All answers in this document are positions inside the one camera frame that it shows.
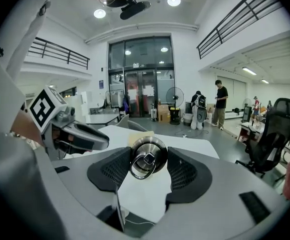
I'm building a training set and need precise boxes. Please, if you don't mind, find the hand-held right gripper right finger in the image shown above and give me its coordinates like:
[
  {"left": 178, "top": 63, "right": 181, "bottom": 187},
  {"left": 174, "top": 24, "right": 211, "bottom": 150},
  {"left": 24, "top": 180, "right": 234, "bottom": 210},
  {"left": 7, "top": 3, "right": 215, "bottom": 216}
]
[{"left": 144, "top": 146, "right": 290, "bottom": 240}]

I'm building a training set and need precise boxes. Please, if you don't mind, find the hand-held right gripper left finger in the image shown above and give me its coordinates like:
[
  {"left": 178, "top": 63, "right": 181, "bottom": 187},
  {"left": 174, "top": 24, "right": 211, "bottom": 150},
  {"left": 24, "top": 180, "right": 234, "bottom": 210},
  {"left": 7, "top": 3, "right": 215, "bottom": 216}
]
[{"left": 33, "top": 145, "right": 136, "bottom": 240}]

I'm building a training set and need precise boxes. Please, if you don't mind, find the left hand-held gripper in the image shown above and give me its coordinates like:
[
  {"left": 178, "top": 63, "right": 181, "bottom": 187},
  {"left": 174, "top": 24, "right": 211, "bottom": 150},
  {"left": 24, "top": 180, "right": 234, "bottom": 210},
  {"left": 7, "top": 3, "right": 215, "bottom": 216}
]
[{"left": 29, "top": 85, "right": 110, "bottom": 160}]

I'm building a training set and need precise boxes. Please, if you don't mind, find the shiny metal round lid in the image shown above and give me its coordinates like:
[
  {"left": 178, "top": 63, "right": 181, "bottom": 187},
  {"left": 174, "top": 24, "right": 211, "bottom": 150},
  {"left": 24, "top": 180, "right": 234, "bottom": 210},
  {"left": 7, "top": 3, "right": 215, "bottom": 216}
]
[{"left": 129, "top": 136, "right": 169, "bottom": 181}]

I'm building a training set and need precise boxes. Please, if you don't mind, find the person's left forearm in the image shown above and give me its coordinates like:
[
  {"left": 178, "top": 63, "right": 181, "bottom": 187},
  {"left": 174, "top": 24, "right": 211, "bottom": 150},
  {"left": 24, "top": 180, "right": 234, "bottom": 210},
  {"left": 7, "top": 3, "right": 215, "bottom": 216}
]
[{"left": 9, "top": 105, "right": 44, "bottom": 146}]

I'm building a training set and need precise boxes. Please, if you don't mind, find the person's left hand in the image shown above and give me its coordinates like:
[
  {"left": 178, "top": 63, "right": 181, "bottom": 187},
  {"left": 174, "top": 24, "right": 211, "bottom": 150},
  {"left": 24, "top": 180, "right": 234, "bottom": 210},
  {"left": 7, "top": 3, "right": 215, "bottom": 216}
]
[{"left": 51, "top": 127, "right": 74, "bottom": 148}]

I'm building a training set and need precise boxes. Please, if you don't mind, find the grey chair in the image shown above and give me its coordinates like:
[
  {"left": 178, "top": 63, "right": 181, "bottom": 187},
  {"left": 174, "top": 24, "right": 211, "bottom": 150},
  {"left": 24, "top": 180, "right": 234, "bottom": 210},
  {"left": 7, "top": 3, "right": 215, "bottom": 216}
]
[{"left": 117, "top": 113, "right": 148, "bottom": 133}]

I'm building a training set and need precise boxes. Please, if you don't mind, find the white table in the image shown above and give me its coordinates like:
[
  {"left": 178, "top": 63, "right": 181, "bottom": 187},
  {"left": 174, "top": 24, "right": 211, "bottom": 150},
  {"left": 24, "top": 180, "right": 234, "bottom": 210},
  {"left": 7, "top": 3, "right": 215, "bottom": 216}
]
[{"left": 51, "top": 125, "right": 221, "bottom": 226}]

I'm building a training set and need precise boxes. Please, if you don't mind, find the silver suitcase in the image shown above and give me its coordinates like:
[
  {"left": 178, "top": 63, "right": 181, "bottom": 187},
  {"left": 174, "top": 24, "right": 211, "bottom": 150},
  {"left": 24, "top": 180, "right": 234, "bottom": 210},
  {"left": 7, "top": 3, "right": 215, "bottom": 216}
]
[{"left": 150, "top": 103, "right": 159, "bottom": 122}]

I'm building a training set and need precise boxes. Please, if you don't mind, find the brown cardboard box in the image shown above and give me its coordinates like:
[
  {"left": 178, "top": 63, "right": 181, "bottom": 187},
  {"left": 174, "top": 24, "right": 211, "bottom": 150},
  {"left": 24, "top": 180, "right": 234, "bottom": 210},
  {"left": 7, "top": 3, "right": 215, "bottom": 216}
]
[{"left": 157, "top": 103, "right": 171, "bottom": 124}]

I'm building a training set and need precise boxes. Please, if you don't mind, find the glass entrance door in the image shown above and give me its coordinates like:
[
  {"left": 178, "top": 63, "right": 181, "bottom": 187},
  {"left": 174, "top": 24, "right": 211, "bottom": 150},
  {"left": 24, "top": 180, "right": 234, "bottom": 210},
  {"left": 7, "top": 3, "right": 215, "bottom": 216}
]
[{"left": 107, "top": 35, "right": 176, "bottom": 119}]

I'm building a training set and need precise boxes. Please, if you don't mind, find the black office chair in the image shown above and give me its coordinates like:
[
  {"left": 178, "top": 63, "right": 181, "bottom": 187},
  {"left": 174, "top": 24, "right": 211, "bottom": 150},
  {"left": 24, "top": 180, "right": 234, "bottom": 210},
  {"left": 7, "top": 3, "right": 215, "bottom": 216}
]
[{"left": 235, "top": 97, "right": 290, "bottom": 179}]

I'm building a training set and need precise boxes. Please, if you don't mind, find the black and yellow bin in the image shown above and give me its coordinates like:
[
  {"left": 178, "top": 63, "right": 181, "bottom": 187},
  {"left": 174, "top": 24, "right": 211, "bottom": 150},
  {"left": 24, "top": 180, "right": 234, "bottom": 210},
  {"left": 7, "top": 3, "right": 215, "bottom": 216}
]
[{"left": 169, "top": 106, "right": 182, "bottom": 126}]

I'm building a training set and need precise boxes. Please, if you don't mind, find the black railing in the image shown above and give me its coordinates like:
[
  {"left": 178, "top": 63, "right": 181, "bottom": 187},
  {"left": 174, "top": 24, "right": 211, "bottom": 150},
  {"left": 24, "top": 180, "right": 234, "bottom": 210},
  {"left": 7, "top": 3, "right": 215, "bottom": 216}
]
[
  {"left": 26, "top": 36, "right": 91, "bottom": 71},
  {"left": 196, "top": 0, "right": 286, "bottom": 60}
]

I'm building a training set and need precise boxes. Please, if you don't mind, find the person's white shirt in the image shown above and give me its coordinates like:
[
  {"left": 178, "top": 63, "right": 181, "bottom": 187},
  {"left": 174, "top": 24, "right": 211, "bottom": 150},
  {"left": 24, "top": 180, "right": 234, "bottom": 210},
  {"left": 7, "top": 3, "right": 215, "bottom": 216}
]
[{"left": 0, "top": 0, "right": 55, "bottom": 240}]

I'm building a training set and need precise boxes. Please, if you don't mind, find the black head camera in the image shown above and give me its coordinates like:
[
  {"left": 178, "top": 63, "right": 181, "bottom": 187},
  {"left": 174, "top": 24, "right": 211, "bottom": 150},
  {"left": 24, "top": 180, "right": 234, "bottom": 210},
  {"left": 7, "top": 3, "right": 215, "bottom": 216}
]
[{"left": 119, "top": 0, "right": 152, "bottom": 21}]

